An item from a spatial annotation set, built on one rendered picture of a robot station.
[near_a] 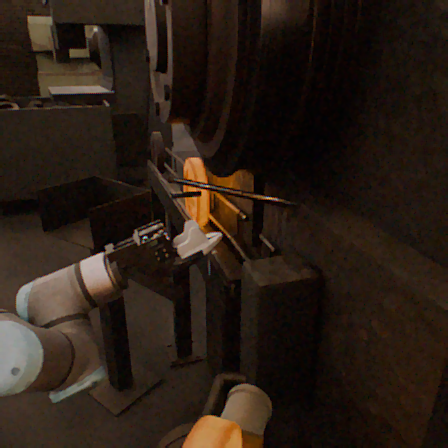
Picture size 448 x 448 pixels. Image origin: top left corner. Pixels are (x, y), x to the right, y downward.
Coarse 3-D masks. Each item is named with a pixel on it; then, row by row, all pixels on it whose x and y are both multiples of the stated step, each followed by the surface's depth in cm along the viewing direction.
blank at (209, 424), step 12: (204, 420) 37; (216, 420) 38; (228, 420) 39; (192, 432) 35; (204, 432) 35; (216, 432) 35; (228, 432) 36; (240, 432) 40; (192, 444) 34; (204, 444) 34; (216, 444) 34; (228, 444) 36; (240, 444) 41
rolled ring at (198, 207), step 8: (192, 160) 106; (200, 160) 106; (184, 168) 113; (192, 168) 103; (200, 168) 103; (184, 176) 116; (192, 176) 104; (200, 176) 102; (208, 192) 102; (192, 200) 116; (200, 200) 102; (208, 200) 103; (192, 208) 115; (200, 208) 103; (208, 208) 104; (192, 216) 110; (200, 216) 105; (208, 216) 106; (200, 224) 108
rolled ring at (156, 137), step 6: (156, 132) 176; (156, 138) 172; (156, 144) 170; (162, 144) 171; (156, 150) 170; (162, 150) 171; (156, 156) 172; (162, 156) 171; (156, 162) 185; (162, 162) 172; (156, 168) 177; (162, 168) 174; (162, 174) 179
